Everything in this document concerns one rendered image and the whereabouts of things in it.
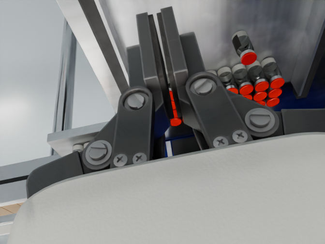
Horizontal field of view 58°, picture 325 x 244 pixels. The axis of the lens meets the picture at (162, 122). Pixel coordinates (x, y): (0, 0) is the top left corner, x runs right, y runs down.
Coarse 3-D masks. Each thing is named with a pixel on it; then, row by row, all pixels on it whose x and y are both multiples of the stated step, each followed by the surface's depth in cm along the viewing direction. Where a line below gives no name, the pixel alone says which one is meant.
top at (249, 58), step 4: (248, 52) 37; (252, 52) 37; (244, 56) 37; (248, 56) 37; (252, 56) 37; (256, 56) 37; (244, 60) 38; (248, 60) 38; (252, 60) 38; (244, 64) 38; (248, 64) 38
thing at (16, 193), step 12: (48, 156) 67; (60, 156) 66; (0, 168) 68; (12, 168) 67; (24, 168) 66; (0, 180) 66; (12, 180) 65; (24, 180) 65; (0, 192) 64; (12, 192) 64; (24, 192) 63; (0, 204) 63; (12, 204) 65; (0, 216) 64; (12, 216) 63; (0, 228) 69
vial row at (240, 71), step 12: (264, 60) 44; (228, 72) 44; (240, 72) 44; (252, 72) 43; (264, 72) 44; (276, 72) 42; (228, 84) 43; (240, 84) 43; (264, 84) 42; (276, 84) 43
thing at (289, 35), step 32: (96, 0) 30; (128, 0) 34; (160, 0) 34; (192, 0) 35; (224, 0) 36; (256, 0) 36; (288, 0) 37; (320, 0) 36; (128, 32) 38; (224, 32) 39; (256, 32) 40; (288, 32) 41; (320, 32) 37; (224, 64) 44; (288, 64) 46
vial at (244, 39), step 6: (234, 36) 40; (240, 36) 39; (246, 36) 39; (240, 42) 38; (246, 42) 38; (240, 48) 38; (246, 48) 38; (252, 48) 38; (240, 54) 38; (240, 60) 38
